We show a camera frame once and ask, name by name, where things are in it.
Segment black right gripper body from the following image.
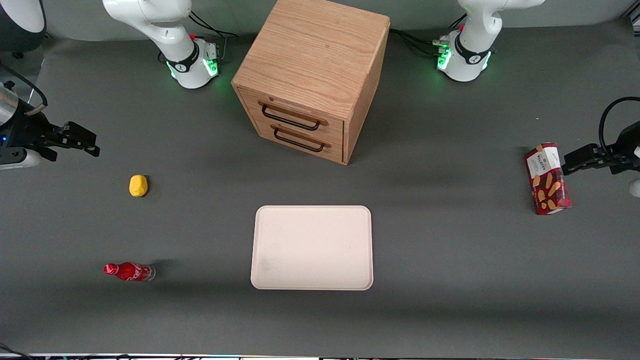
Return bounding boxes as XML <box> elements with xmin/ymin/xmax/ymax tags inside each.
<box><xmin>0</xmin><ymin>102</ymin><xmax>71</xmax><ymax>162</ymax></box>

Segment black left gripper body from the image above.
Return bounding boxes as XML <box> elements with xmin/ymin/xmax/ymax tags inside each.
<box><xmin>605</xmin><ymin>121</ymin><xmax>640</xmax><ymax>175</ymax></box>

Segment red coke bottle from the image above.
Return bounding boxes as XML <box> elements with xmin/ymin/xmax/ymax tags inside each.
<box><xmin>103</xmin><ymin>262</ymin><xmax>156</xmax><ymax>282</ymax></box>

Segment beige plastic tray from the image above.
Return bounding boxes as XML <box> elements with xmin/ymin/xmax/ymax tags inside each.
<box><xmin>250</xmin><ymin>205</ymin><xmax>375</xmax><ymax>291</ymax></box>

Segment red cookie box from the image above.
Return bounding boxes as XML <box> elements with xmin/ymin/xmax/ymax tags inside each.
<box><xmin>524</xmin><ymin>142</ymin><xmax>573</xmax><ymax>216</ymax></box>

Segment yellow lemon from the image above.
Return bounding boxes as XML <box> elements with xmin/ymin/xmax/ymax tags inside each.
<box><xmin>128</xmin><ymin>174</ymin><xmax>149</xmax><ymax>198</ymax></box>

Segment grey table mat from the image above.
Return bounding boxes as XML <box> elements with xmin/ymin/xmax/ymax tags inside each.
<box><xmin>0</xmin><ymin>19</ymin><xmax>640</xmax><ymax>357</ymax></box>

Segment wooden drawer front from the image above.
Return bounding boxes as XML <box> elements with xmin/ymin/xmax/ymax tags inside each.
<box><xmin>238</xmin><ymin>86</ymin><xmax>345</xmax><ymax>144</ymax></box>
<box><xmin>249</xmin><ymin>112</ymin><xmax>345</xmax><ymax>165</ymax></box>

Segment wooden drawer cabinet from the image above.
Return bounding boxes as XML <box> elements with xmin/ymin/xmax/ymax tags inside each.
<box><xmin>231</xmin><ymin>0</ymin><xmax>391</xmax><ymax>166</ymax></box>

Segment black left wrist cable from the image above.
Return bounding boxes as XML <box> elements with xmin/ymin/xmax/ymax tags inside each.
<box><xmin>598</xmin><ymin>96</ymin><xmax>640</xmax><ymax>157</ymax></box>

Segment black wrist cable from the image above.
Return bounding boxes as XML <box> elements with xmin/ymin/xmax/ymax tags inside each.
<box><xmin>0</xmin><ymin>62</ymin><xmax>49</xmax><ymax>117</ymax></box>
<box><xmin>598</xmin><ymin>96</ymin><xmax>640</xmax><ymax>157</ymax></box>

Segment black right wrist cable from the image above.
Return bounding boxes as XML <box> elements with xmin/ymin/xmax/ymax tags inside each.
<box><xmin>0</xmin><ymin>62</ymin><xmax>49</xmax><ymax>117</ymax></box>

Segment black right arm base cables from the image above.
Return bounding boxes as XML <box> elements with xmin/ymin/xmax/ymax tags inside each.
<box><xmin>188</xmin><ymin>10</ymin><xmax>240</xmax><ymax>39</ymax></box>

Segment black arm base cables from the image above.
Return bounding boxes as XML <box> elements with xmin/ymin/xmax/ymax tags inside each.
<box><xmin>188</xmin><ymin>10</ymin><xmax>240</xmax><ymax>39</ymax></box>
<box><xmin>389</xmin><ymin>13</ymin><xmax>469</xmax><ymax>59</ymax></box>

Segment black left arm base cables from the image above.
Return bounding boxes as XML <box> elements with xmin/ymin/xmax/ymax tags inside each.
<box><xmin>389</xmin><ymin>13</ymin><xmax>469</xmax><ymax>59</ymax></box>

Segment black metal drawer handle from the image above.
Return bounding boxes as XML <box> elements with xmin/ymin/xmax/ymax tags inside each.
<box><xmin>261</xmin><ymin>103</ymin><xmax>322</xmax><ymax>132</ymax></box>
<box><xmin>273</xmin><ymin>126</ymin><xmax>325</xmax><ymax>153</ymax></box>

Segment black cable at table edge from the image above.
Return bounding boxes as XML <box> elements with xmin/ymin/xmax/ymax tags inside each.
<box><xmin>0</xmin><ymin>343</ymin><xmax>32</xmax><ymax>360</ymax></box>

